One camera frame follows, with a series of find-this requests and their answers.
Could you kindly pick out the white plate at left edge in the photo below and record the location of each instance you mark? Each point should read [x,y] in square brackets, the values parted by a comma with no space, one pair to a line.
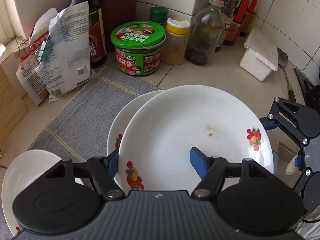
[23,170]

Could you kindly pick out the yellow-lid spice jar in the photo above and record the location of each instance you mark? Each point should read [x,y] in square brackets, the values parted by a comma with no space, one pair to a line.
[174,46]

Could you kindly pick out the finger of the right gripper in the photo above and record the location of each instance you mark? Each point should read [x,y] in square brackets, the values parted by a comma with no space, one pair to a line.
[300,123]

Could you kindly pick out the white red-print bag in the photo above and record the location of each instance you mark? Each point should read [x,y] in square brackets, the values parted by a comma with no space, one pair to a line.
[26,53]

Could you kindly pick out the dark soy sauce bottle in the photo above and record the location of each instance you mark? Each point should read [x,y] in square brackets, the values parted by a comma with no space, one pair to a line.
[97,46]

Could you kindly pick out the dark sauce bottle red label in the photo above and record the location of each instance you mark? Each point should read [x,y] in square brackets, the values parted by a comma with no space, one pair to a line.
[227,11]

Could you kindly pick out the white plastic lidded box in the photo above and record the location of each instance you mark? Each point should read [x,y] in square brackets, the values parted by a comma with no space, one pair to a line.
[261,56]

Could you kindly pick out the green-lid sauce jar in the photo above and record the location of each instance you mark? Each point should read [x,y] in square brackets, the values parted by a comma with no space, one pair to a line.
[138,47]

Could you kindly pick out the bamboo cutting board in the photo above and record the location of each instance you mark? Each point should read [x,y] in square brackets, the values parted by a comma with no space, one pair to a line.
[13,109]

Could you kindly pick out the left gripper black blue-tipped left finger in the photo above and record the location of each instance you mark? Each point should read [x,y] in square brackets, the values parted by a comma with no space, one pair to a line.
[69,195]

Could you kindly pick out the white blue-print bag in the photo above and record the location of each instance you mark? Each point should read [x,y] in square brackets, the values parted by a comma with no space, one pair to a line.
[64,58]

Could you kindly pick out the red-label bottle at back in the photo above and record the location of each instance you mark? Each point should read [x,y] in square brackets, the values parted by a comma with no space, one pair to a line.
[243,17]

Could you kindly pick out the green-cap small bottle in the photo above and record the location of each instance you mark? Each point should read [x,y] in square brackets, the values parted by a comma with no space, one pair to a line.
[158,15]

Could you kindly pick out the dark red knife block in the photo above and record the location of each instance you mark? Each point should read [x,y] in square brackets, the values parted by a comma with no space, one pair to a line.
[116,13]

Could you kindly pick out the metal spatula wooden handle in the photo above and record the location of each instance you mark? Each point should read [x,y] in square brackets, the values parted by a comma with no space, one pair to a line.
[282,62]

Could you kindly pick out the clear glass bottle red cap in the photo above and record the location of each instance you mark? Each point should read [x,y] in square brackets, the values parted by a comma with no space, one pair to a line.
[206,29]

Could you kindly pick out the white plate with fruit print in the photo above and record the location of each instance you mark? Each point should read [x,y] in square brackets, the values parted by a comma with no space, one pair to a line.
[154,152]

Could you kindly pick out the grey checked dish mat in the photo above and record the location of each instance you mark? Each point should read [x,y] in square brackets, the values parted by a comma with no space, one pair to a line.
[76,126]

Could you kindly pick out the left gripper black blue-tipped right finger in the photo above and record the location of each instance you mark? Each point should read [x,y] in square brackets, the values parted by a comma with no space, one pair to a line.
[246,195]

